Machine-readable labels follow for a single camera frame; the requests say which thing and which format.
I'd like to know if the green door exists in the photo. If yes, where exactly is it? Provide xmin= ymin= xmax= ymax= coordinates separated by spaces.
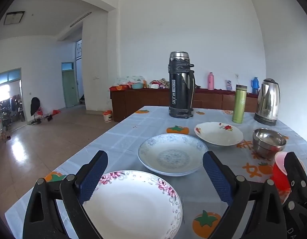
xmin=62 ymin=62 xmax=79 ymax=108

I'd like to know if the brown wooden sideboard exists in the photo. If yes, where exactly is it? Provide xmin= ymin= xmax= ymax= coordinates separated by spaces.
xmin=110 ymin=86 xmax=261 ymax=123

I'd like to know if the white patterned bag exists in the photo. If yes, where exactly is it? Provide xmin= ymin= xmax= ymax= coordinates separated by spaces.
xmin=114 ymin=75 xmax=147 ymax=86

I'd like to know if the blue thermos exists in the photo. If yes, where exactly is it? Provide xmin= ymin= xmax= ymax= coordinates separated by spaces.
xmin=251 ymin=77 xmax=260 ymax=95

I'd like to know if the white plate with pink flowers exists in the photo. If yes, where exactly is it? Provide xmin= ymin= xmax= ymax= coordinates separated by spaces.
xmin=82 ymin=170 xmax=183 ymax=239

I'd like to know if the chair with black jacket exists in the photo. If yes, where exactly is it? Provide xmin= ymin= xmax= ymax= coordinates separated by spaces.
xmin=30 ymin=97 xmax=44 ymax=125

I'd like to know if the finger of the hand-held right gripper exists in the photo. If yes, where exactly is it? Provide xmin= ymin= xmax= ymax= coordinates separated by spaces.
xmin=283 ymin=151 xmax=307 ymax=212

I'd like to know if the stainless steel bowl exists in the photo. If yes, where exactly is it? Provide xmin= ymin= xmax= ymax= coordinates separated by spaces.
xmin=252 ymin=128 xmax=287 ymax=159

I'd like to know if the fluorescent tube light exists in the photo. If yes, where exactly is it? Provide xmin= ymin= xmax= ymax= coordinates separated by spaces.
xmin=70 ymin=12 xmax=92 ymax=28

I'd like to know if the light blue persimmon tablecloth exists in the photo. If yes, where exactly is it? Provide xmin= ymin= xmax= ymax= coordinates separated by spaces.
xmin=4 ymin=106 xmax=307 ymax=239

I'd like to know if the blue patterned plate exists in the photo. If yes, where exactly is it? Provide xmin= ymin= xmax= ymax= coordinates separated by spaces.
xmin=138 ymin=133 xmax=209 ymax=177

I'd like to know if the colourful cloth pile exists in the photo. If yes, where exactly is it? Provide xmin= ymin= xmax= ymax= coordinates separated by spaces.
xmin=150 ymin=78 xmax=170 ymax=89

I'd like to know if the white plate with red flowers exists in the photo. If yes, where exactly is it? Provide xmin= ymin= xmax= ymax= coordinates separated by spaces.
xmin=194 ymin=122 xmax=244 ymax=148

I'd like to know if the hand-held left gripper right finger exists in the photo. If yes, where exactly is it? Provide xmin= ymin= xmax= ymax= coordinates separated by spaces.
xmin=203 ymin=151 xmax=288 ymax=239

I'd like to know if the stainless steel electric kettle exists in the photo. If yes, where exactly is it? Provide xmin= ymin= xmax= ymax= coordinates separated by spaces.
xmin=254 ymin=78 xmax=280 ymax=126

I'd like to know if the green drinking bottle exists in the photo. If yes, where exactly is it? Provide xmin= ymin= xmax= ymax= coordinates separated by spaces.
xmin=232 ymin=84 xmax=248 ymax=123

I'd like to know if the red bowl with pink inside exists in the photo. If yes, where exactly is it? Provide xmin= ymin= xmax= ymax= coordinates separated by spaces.
xmin=269 ymin=151 xmax=307 ymax=205

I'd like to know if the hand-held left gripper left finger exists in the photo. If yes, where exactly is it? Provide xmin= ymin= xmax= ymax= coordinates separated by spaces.
xmin=22 ymin=150 xmax=109 ymax=239

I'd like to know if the black thermos flask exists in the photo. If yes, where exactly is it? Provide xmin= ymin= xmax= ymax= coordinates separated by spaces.
xmin=168 ymin=51 xmax=195 ymax=119

